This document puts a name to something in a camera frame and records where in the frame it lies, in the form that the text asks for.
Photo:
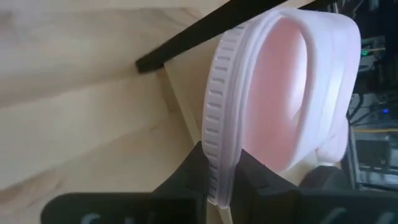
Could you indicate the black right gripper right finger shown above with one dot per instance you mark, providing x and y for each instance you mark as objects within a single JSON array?
[{"x": 311, "y": 208}]

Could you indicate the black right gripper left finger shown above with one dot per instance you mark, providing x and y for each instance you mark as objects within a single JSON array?
[{"x": 124, "y": 208}]

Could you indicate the pink slide sandal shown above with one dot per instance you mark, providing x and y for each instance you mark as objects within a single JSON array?
[{"x": 280, "y": 93}]

